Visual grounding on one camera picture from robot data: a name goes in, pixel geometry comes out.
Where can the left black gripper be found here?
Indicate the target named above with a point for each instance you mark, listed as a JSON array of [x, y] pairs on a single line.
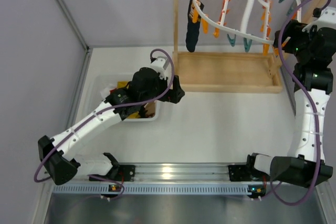
[[172, 92]]

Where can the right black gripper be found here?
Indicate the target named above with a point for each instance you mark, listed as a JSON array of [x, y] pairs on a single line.
[[284, 40]]

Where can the navy sock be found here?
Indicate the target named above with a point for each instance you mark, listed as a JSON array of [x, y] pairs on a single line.
[[193, 32]]

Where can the white round clip hanger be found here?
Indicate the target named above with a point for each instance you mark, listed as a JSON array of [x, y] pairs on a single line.
[[221, 24]]

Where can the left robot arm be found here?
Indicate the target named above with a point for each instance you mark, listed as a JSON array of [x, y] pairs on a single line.
[[59, 154]]

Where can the wooden hanger rack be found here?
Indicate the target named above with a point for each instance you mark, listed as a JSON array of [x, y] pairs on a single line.
[[233, 72]]

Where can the white plastic basket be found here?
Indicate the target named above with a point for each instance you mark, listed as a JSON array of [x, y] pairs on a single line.
[[100, 87]]

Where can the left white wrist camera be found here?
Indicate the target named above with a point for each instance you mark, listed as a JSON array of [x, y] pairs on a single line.
[[162, 66]]

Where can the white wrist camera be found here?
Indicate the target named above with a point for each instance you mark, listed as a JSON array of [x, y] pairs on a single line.
[[162, 66], [326, 19]]

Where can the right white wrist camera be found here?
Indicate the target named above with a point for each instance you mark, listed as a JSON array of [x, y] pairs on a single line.
[[326, 19]]

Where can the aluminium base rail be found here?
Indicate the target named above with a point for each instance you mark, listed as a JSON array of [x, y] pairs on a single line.
[[172, 179]]

